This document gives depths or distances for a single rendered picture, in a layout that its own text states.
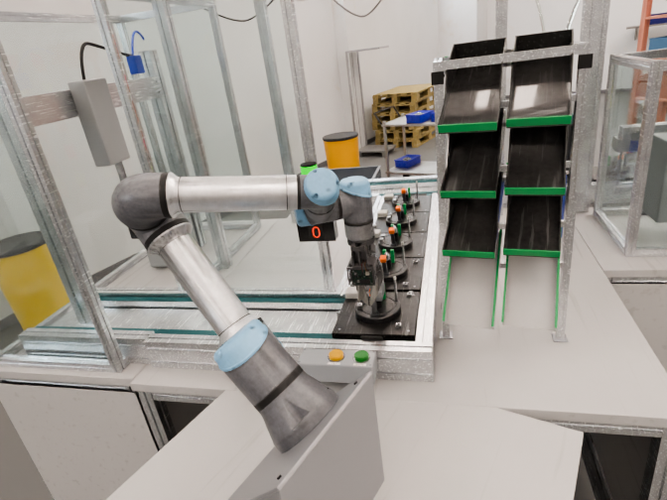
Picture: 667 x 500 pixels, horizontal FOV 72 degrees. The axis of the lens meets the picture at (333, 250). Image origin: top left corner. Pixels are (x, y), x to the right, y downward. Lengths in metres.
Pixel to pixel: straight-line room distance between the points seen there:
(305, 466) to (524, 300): 0.79
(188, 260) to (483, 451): 0.79
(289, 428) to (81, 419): 1.13
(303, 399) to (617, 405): 0.79
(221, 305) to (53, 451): 1.24
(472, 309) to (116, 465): 1.38
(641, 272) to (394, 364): 1.04
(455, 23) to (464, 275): 10.79
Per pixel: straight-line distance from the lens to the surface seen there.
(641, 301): 2.04
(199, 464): 1.25
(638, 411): 1.34
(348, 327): 1.37
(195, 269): 1.07
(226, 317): 1.05
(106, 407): 1.79
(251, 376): 0.89
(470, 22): 11.85
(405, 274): 1.61
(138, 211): 1.02
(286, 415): 0.89
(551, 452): 1.20
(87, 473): 2.13
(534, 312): 1.33
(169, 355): 1.57
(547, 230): 1.30
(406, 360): 1.29
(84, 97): 1.89
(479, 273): 1.35
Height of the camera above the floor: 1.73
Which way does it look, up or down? 24 degrees down
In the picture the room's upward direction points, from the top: 8 degrees counter-clockwise
